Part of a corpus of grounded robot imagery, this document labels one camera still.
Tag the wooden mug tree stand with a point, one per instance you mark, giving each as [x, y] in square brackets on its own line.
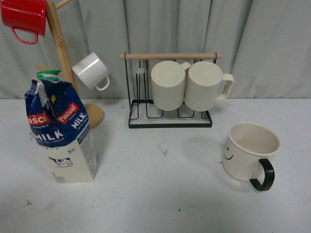
[95, 113]

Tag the blue white milk carton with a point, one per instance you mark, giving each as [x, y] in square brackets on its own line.
[60, 124]

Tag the cream ribbed mug right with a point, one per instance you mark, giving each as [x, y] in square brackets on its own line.
[205, 84]

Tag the black wire cup rack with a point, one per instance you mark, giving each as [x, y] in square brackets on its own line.
[143, 114]

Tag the cream ribbed mug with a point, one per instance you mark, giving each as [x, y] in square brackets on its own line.
[205, 84]
[168, 84]

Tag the cream smiley mug black handle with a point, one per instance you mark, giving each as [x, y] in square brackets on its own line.
[249, 151]

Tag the white enamel mug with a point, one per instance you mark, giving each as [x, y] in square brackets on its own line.
[91, 71]

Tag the red enamel mug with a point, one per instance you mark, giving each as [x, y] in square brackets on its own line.
[24, 15]

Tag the cream ribbed mug left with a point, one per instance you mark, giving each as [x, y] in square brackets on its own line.
[168, 84]

